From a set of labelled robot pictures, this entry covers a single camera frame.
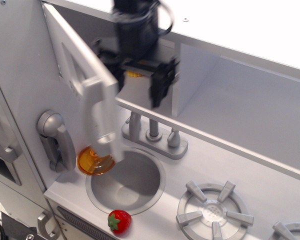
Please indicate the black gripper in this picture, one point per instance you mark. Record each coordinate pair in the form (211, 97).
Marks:
(134, 46)

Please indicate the grey microwave door handle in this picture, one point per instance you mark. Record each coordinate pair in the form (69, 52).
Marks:
(97, 104)

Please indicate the white microwave door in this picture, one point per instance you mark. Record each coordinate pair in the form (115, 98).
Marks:
(77, 63)

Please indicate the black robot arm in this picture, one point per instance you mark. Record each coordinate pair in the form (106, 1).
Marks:
(142, 7)

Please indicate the yellow object inside microwave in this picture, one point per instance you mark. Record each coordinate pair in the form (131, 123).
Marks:
(134, 74)

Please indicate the grey toy faucet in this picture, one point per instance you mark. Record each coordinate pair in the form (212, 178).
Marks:
(148, 134)

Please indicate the orange transparent pot lid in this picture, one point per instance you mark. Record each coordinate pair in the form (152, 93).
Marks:
(90, 163)

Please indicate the grey toy telephone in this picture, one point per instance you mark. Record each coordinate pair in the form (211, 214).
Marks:
(57, 142)

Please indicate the grey toy sink basin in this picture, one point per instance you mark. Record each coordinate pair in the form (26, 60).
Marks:
(134, 184)

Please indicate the white toy kitchen shelf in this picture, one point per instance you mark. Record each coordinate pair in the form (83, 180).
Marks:
(242, 103)

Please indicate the red toy strawberry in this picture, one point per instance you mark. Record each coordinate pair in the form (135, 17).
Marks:
(119, 221)

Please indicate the grey stove burner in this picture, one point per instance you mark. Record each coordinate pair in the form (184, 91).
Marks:
(289, 231)
(213, 211)

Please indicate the grey oven door handle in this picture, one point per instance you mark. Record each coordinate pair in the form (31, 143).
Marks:
(47, 227)

